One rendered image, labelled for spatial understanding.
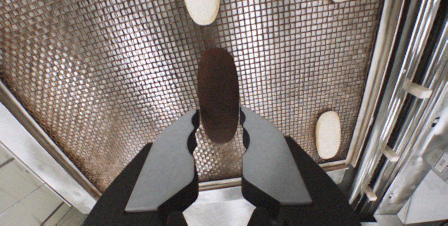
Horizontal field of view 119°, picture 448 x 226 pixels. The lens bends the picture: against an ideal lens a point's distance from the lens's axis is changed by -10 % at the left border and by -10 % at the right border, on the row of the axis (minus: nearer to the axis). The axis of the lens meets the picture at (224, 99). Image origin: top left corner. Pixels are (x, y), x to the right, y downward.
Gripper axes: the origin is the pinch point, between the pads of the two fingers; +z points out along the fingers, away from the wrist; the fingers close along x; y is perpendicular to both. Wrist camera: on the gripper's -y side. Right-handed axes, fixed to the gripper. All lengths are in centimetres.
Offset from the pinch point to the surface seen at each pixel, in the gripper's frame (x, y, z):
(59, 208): -291, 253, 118
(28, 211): -300, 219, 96
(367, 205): 38, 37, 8
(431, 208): 61, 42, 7
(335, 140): 17.2, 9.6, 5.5
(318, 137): 14.5, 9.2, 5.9
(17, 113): -29.4, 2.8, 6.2
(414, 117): 33.9, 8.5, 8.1
